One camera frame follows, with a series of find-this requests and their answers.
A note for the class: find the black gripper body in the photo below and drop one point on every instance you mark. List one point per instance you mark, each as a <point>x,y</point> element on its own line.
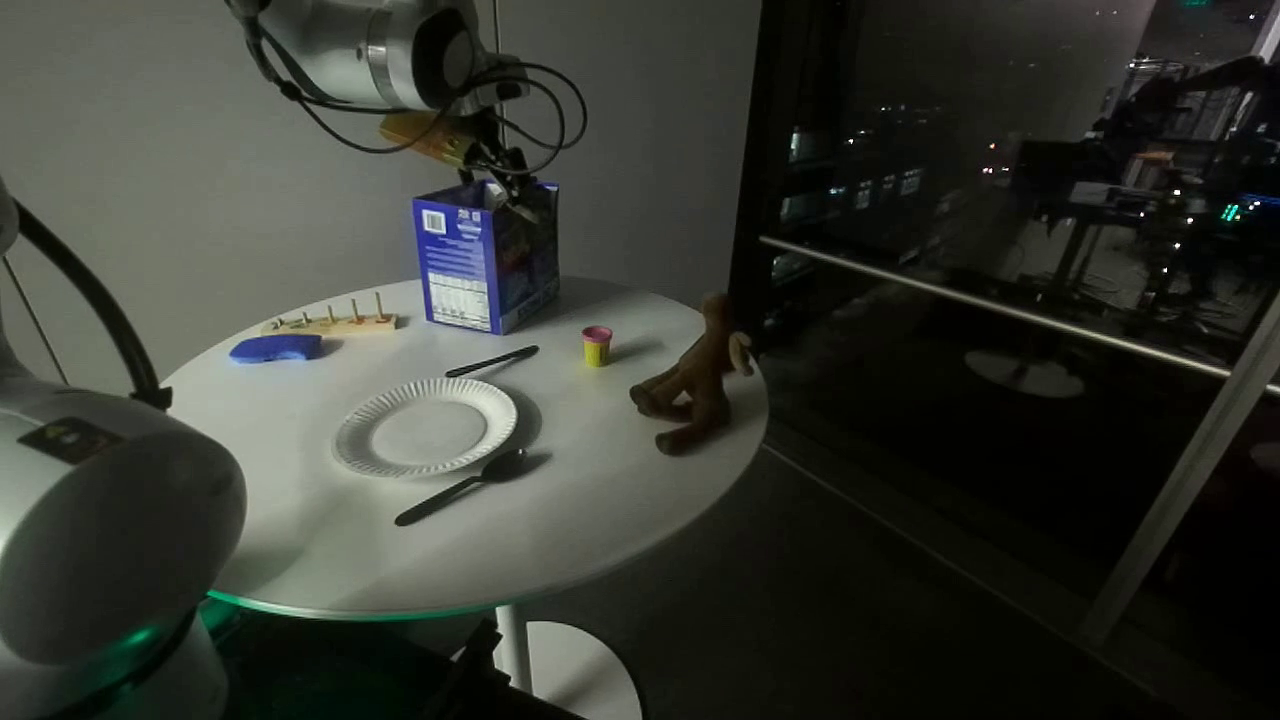
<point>488,153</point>

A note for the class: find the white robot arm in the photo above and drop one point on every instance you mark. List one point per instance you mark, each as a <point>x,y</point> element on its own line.
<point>106,532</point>

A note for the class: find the blue cardboard box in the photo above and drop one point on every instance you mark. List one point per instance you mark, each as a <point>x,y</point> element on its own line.
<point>460,272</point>

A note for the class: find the white paper plate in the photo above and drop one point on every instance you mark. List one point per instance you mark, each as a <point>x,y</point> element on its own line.
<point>426,425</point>

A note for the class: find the yellow cup with pink lid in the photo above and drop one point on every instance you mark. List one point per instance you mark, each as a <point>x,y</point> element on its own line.
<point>593,344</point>

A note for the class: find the wooden peg board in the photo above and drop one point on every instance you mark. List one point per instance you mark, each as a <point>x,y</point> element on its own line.
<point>344,322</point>

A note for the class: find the blue flat block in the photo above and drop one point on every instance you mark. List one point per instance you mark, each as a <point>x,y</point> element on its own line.
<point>275,350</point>

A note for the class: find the brown plush toy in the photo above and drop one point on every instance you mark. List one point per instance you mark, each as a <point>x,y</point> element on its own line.
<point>694,384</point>

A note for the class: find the white table pedestal base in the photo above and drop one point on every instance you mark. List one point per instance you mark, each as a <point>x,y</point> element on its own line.
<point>572,675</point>

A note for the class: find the white window rail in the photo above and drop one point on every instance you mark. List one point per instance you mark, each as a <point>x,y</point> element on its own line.
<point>987,306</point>

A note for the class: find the white window post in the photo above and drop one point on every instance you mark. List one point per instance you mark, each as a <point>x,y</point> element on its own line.
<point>1185,465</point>

